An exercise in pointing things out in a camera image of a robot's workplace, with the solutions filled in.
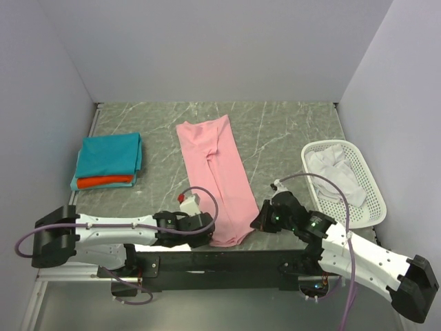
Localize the pink t-shirt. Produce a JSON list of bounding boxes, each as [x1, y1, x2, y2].
[[176, 115, 259, 248]]

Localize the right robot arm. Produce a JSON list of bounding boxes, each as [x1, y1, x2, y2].
[[251, 190, 440, 323]]

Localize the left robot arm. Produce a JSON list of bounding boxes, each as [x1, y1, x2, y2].
[[32, 205, 215, 277]]

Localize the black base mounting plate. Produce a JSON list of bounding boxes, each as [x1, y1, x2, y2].
[[96, 250, 344, 299]]

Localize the white t-shirt in basket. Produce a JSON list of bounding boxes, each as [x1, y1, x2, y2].
[[305, 144, 367, 208]]

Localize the white plastic basket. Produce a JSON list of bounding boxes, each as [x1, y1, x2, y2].
[[301, 139, 387, 229]]

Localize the teal folded t-shirt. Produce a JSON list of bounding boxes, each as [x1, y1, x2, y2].
[[70, 132, 143, 191]]

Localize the orange folded t-shirt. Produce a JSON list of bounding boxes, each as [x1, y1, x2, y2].
[[76, 175, 134, 189]]

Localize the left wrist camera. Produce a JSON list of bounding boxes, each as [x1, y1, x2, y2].
[[178, 194, 201, 216]]

